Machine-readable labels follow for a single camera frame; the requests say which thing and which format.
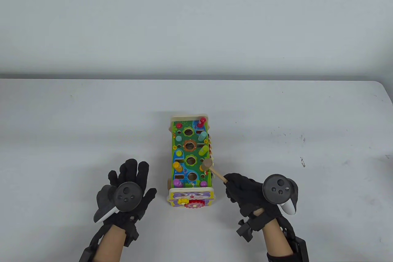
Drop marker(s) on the person's right hand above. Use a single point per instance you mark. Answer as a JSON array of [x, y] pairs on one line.
[[245, 191]]

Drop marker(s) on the person's left hand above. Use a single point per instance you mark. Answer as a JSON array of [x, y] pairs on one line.
[[133, 171]]

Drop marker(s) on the group of colourful mole pegs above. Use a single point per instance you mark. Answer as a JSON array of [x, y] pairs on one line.
[[203, 184]]

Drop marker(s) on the wooden toy hammer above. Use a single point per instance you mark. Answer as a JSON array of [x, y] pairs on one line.
[[208, 164]]

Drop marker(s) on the colourful wooden whack-a-mole toy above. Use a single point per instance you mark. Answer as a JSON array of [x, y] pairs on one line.
[[190, 148]]

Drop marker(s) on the person's left forearm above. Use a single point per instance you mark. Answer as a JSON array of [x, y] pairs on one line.
[[110, 245]]

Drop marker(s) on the black left forearm box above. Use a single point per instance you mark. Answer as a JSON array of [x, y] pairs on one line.
[[86, 256]]

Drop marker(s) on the black right forearm box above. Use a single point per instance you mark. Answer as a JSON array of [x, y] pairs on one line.
[[299, 248]]

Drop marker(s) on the person's right forearm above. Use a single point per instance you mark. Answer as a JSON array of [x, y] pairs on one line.
[[276, 239]]

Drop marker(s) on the black left hand controller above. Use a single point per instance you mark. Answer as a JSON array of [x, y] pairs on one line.
[[127, 197]]

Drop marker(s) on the black hand controller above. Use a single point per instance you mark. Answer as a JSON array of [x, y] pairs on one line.
[[127, 197], [276, 189]]

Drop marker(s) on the black right hand controller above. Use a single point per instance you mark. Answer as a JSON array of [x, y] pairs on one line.
[[276, 189]]

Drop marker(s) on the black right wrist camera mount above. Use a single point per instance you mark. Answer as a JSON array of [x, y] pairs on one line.
[[245, 231]]

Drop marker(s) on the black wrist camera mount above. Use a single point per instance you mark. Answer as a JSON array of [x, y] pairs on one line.
[[132, 236], [245, 231]]

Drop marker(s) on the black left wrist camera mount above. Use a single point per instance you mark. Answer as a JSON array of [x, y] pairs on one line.
[[132, 236]]

